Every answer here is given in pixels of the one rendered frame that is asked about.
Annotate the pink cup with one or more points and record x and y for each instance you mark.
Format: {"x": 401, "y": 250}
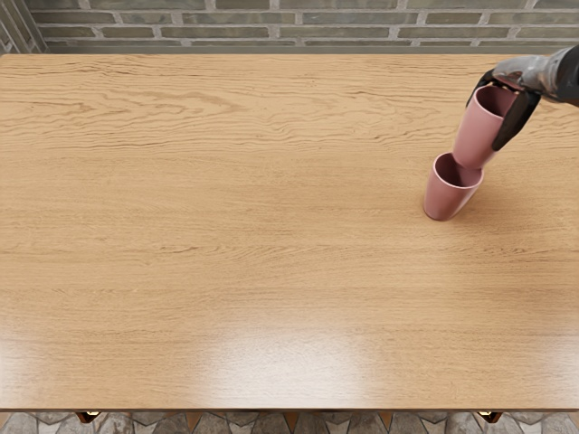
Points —
{"x": 445, "y": 199}
{"x": 475, "y": 140}

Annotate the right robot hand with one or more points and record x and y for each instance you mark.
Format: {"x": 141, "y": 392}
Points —
{"x": 520, "y": 72}

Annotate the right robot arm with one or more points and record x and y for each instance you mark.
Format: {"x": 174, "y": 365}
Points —
{"x": 571, "y": 74}

